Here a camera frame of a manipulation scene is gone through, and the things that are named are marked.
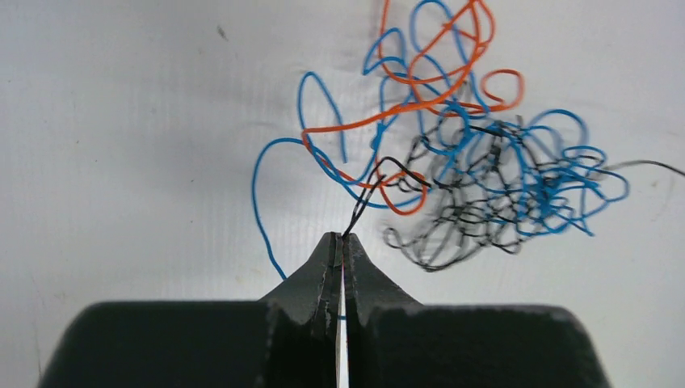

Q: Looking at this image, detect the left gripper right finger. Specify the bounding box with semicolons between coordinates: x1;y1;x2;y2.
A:
342;233;420;387

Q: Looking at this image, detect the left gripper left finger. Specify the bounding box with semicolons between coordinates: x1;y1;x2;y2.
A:
261;232;343;387

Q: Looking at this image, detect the coloured wire bundle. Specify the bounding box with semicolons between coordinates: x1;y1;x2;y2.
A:
251;0;685;282

